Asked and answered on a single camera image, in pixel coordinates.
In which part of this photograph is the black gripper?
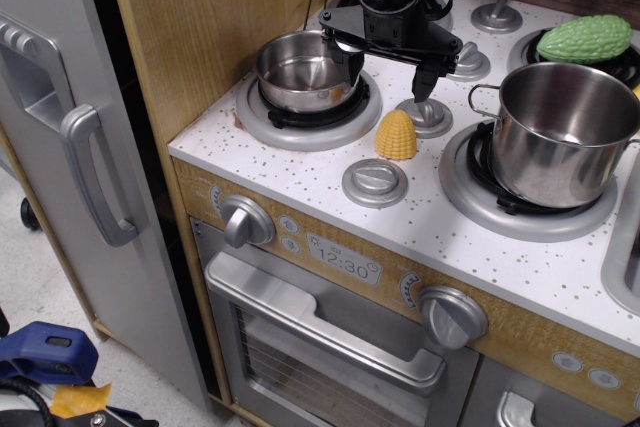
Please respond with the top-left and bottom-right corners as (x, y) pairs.
(318, 0), (462, 102)

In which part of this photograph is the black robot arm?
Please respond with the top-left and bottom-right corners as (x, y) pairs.
(319, 0), (463, 103)

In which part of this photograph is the yellow toy corn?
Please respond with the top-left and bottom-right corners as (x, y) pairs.
(374, 110), (417, 160)

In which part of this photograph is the back left stove burner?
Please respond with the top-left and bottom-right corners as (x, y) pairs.
(328, 0), (454, 32)

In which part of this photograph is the stove burner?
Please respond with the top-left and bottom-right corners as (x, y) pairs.
(506, 29), (639, 90)
(236, 73), (382, 152)
(328, 0), (454, 32)
(439, 122), (618, 243)

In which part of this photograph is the front left stove burner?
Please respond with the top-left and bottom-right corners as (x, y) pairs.
(236, 73), (382, 152)

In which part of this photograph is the small steel pan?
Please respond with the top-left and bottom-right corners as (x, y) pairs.
(255, 10), (365, 115)

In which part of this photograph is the front right stove burner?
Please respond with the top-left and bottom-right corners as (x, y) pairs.
(439, 122), (618, 243)

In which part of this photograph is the back right stove burner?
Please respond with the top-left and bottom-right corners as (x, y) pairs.
(506, 29), (639, 90)

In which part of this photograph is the middle silver stovetop knob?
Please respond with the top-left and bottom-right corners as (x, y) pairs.
(396, 99), (453, 139)

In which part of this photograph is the silver stovetop knob behind gripper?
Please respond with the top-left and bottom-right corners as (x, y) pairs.
(446, 42), (491, 82)

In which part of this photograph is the front silver stovetop knob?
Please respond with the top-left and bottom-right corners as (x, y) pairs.
(341, 159), (409, 209)

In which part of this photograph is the rear silver stovetop knob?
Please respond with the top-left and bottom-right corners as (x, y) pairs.
(471, 0), (523, 34)

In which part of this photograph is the large steel pot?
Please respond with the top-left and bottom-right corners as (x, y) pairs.
(491, 62), (639, 209)

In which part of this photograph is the oven clock display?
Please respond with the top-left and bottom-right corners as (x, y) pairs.
(306, 233), (383, 286)

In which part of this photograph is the green toy bitter gourd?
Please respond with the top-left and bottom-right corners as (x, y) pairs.
(536, 14), (633, 65)

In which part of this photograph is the left oven dial knob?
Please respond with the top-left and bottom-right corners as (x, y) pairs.
(221, 195), (275, 249)

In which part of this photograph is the oven dial knob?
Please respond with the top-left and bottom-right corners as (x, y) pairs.
(221, 195), (275, 249)
(418, 285), (489, 350)

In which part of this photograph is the right oven dial knob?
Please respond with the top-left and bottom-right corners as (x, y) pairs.
(418, 285), (489, 350)

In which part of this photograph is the grey oven door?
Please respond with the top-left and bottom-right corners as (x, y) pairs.
(191, 219), (478, 426)

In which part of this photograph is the silver sink basin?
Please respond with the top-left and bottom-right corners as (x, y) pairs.
(601, 156), (639, 314)

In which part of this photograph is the grey fridge door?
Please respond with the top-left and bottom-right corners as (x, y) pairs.
(1, 0), (210, 409)

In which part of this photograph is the grey lower right door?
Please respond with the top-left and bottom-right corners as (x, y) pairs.
(460, 357), (625, 427)

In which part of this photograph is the black caster wheel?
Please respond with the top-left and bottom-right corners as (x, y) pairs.
(20, 198), (41, 231)

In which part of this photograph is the blue clamp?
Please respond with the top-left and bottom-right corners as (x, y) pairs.
(1, 321), (99, 385)

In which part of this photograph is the yellow tape piece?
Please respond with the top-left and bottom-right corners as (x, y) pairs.
(49, 383), (112, 419)

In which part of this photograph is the silver fridge door handle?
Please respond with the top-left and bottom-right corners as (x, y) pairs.
(59, 104), (138, 248)

